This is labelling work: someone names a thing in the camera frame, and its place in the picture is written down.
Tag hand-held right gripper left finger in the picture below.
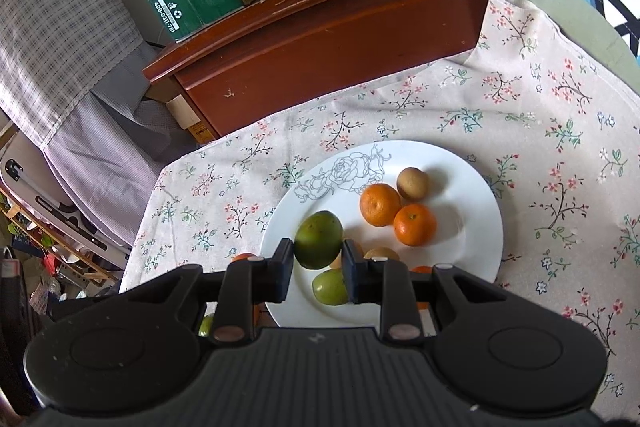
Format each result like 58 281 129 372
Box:
117 238 295 344

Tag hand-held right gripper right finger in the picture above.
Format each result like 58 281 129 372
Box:
341 239 512 343

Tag green-orange mandarin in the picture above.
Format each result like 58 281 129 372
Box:
293 211 345 270

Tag small green jujube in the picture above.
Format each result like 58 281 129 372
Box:
311 268 351 307

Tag pale green sheet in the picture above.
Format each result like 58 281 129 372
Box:
502 0 640 75

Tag wooden rack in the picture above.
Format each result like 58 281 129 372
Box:
0 187 127 308

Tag white plate with flower drawing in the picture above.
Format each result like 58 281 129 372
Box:
259 140 504 329

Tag floral tablecloth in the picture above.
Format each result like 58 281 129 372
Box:
120 0 640 413

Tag orange mandarin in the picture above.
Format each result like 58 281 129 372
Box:
409 265 434 311
393 204 438 248
359 183 403 228
230 252 262 326

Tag white and black folding frame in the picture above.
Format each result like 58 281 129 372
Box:
0 141 132 259

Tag brown wooden cabinet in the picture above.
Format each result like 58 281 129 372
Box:
142 0 517 144

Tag purple checked cloth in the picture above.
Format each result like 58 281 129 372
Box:
0 0 202 249

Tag brownish green fruit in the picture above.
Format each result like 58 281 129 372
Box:
396 167 430 202

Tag small tan longan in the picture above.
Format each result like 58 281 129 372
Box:
363 246 401 263

